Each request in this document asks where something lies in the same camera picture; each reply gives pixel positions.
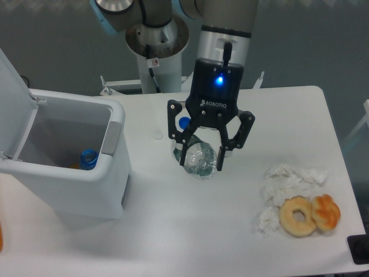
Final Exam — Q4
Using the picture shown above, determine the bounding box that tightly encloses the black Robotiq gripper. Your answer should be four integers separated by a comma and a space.
167, 58, 256, 172

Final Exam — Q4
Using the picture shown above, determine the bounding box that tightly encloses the clear crushed plastic bottle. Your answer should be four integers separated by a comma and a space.
183, 135, 217, 180

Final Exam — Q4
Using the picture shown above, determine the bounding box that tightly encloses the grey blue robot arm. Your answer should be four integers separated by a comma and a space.
91, 1, 258, 170

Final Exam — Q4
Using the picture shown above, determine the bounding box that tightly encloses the blue bottle cap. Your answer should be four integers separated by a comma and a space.
178, 117, 190, 130

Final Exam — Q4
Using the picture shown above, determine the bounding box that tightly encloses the white bottle cap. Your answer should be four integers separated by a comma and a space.
152, 130, 163, 140

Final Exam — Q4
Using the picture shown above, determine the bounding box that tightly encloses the blue bottle in bin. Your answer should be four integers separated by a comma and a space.
80, 149, 98, 170

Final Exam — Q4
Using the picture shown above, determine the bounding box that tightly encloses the white trash can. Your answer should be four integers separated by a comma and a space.
1, 89, 131, 219

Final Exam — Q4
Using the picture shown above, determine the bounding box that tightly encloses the white trash can lid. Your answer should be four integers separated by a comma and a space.
1, 52, 46, 160

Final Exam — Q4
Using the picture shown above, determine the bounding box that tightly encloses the crumpled white tissue upper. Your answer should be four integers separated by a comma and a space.
261, 163, 311, 207

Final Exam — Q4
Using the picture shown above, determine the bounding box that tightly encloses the crumpled white tissue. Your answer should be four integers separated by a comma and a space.
300, 168, 328, 185
261, 163, 311, 207
257, 207, 280, 237

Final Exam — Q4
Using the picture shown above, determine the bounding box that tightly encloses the crumpled white tissue lower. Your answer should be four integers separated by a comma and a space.
257, 207, 280, 237

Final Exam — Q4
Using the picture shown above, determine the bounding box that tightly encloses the crumpled white tissue right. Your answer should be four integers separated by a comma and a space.
300, 168, 328, 185

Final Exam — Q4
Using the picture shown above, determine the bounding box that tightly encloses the orange glazed bun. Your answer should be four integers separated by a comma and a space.
311, 194, 341, 231

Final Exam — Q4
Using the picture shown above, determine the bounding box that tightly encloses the black device at edge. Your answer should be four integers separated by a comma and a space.
347, 234, 368, 265

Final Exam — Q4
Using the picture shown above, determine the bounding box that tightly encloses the orange object at left edge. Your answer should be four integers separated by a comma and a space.
0, 223, 4, 252

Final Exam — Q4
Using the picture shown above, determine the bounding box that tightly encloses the plain ring donut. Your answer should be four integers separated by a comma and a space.
278, 196, 316, 237

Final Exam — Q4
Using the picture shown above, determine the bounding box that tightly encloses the white frame at right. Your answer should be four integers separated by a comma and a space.
341, 99, 368, 155

